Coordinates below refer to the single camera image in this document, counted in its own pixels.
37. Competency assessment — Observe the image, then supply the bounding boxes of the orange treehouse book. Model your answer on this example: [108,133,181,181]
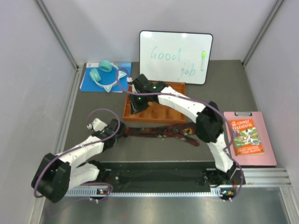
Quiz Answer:
[229,119,264,156]

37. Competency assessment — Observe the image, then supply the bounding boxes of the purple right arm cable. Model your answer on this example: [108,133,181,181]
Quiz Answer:
[116,67,245,203]

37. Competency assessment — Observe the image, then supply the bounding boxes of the teal cat-ear headphones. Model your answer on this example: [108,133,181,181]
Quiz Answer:
[86,60,128,93]

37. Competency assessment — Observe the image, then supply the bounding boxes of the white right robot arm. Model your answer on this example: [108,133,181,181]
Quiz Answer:
[127,74,237,185]

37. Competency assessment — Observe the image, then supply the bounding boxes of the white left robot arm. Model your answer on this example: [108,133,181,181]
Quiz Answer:
[31,118,126,203]

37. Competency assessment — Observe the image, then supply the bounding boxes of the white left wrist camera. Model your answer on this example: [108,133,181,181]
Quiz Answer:
[87,118,107,132]

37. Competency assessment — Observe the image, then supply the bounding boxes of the grey slotted cable duct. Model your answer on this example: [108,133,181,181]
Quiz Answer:
[65,187,235,200]

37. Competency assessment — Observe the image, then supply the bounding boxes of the green whiteboard marker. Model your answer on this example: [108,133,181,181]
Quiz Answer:
[201,51,206,71]

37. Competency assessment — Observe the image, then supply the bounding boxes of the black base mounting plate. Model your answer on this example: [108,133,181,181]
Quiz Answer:
[93,161,246,187]

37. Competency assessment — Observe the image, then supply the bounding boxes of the red patterned necktie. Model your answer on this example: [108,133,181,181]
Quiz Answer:
[123,122,200,147]

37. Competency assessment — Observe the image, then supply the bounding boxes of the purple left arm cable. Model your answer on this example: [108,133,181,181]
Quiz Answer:
[34,108,121,203]

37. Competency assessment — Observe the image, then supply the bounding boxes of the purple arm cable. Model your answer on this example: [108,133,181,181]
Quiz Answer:
[116,67,245,203]
[34,108,121,203]

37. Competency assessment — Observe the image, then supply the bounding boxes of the orange wooden compartment tray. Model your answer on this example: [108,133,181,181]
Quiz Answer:
[123,96,186,124]

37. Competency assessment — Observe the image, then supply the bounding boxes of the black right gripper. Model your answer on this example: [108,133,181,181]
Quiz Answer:
[128,92,149,117]

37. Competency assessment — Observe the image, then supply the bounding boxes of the pink clipboard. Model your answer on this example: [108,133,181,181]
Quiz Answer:
[224,112,277,167]

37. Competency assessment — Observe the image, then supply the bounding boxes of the white dry-erase board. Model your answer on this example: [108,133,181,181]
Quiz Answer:
[139,30,214,85]

